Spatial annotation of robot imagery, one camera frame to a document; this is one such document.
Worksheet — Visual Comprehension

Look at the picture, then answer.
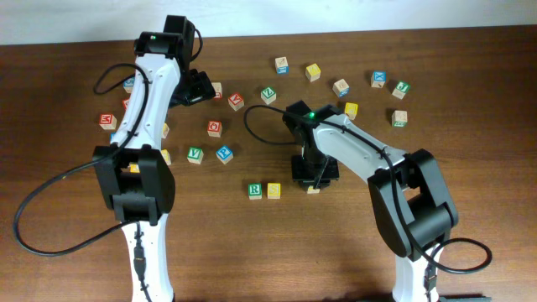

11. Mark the yellow S block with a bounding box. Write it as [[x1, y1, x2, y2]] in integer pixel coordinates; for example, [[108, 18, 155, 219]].
[[307, 186, 321, 194], [267, 183, 281, 199]]

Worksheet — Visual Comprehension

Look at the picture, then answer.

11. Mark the green R block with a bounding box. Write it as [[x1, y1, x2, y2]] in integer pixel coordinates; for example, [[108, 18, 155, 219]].
[[248, 183, 263, 200]]

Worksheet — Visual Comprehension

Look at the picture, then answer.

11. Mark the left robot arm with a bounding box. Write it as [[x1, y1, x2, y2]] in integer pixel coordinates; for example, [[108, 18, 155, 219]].
[[93, 15, 216, 301]]

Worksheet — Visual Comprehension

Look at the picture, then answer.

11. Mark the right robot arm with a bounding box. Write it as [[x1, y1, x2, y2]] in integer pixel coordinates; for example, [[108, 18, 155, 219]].
[[283, 101, 458, 301]]

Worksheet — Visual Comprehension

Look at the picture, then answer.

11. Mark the wooden block red edge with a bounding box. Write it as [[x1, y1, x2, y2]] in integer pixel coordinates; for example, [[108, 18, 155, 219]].
[[211, 82, 222, 99]]

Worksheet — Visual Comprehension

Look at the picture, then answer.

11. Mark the tilted red A block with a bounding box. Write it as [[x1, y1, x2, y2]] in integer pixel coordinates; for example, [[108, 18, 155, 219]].
[[227, 92, 245, 111]]

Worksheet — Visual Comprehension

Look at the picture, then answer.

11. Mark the red O block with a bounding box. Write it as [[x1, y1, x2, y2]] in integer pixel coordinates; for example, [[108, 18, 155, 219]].
[[207, 121, 222, 138]]

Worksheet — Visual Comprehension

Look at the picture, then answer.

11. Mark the yellow G block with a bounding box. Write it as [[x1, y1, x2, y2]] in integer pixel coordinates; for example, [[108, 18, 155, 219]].
[[162, 123, 169, 139]]

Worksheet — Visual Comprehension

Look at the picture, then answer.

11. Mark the blue G block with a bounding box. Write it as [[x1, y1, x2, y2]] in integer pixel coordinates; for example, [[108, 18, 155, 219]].
[[123, 77, 135, 94]]

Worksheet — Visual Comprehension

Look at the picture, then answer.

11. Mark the green V block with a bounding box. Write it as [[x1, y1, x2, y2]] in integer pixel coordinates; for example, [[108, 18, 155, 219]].
[[187, 147, 204, 164]]

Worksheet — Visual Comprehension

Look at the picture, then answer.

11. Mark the yellow block right middle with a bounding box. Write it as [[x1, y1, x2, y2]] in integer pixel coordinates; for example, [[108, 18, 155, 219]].
[[344, 102, 359, 120]]

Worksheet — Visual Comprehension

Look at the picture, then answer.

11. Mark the yellow C block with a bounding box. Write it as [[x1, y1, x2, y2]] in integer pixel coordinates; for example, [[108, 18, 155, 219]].
[[161, 149, 172, 165]]

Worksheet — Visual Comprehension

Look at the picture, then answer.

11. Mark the green Z block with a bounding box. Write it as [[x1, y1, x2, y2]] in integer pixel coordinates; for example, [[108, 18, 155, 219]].
[[260, 86, 277, 105]]

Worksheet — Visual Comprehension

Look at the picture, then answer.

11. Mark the blue P block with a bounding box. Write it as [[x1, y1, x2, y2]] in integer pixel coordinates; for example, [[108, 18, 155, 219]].
[[216, 145, 233, 164]]

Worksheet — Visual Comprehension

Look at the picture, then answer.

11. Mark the wooden block blue side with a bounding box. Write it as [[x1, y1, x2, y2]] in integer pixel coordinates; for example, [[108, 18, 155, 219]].
[[332, 79, 350, 97]]

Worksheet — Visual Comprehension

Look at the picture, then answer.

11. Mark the wooden block blue edge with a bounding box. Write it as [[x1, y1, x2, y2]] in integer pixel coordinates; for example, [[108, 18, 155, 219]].
[[274, 56, 289, 75]]

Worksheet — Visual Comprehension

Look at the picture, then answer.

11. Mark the red M block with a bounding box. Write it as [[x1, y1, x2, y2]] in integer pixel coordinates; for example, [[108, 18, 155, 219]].
[[98, 113, 117, 130]]

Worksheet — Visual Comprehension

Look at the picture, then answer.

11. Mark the wooden block green edge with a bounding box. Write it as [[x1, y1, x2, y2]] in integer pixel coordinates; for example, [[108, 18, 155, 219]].
[[391, 110, 408, 128]]

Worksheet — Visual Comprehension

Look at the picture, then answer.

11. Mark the top yellow block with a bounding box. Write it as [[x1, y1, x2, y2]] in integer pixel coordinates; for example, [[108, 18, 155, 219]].
[[305, 63, 321, 82]]

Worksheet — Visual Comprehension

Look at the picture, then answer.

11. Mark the yellow Q block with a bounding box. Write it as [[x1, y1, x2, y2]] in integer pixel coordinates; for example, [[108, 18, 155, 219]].
[[129, 164, 139, 173]]

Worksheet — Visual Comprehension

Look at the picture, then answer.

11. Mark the blue X block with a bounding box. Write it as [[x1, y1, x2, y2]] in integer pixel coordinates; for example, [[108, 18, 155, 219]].
[[371, 70, 387, 88]]

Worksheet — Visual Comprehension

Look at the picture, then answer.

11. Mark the green J block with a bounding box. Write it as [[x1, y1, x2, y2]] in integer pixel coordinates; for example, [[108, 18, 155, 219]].
[[392, 81, 410, 100]]

